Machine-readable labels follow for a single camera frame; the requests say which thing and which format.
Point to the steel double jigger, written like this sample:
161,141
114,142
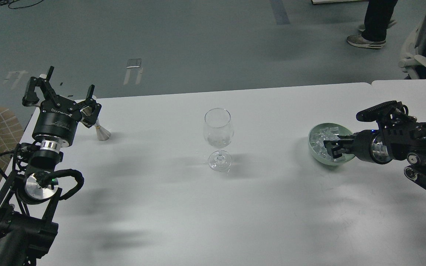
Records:
102,133

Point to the clear ice cubes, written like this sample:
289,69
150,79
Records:
317,143

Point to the clear wine glass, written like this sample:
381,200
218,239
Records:
218,132

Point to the metal floor plate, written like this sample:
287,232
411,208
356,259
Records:
134,63

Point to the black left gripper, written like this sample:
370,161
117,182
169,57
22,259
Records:
56,120

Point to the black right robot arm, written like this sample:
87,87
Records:
399,137

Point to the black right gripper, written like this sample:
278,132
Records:
366,145

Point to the person in dark clothes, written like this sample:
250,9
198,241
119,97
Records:
378,18

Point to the green bowl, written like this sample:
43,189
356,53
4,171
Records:
343,131

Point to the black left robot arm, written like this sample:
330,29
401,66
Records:
33,187

